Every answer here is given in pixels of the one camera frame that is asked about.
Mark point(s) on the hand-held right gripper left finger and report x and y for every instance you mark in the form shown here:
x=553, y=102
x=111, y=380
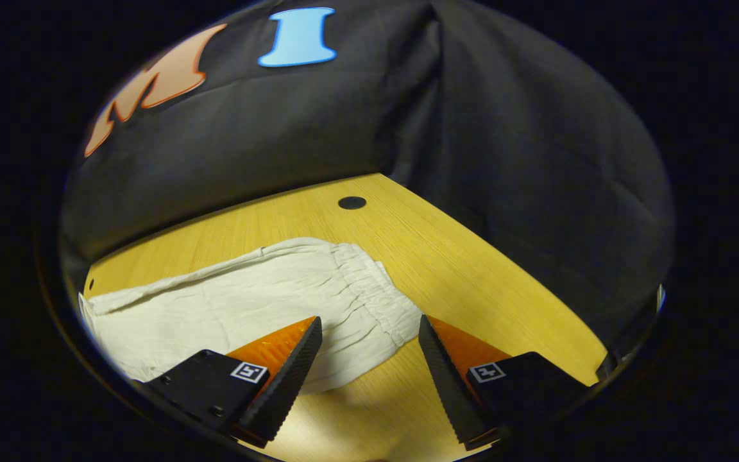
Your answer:
x=283, y=391

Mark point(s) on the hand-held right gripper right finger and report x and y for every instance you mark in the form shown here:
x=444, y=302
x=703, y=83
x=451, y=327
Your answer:
x=450, y=385

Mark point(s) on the black backdrop cloth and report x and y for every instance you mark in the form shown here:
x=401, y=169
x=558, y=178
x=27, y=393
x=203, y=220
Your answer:
x=504, y=160

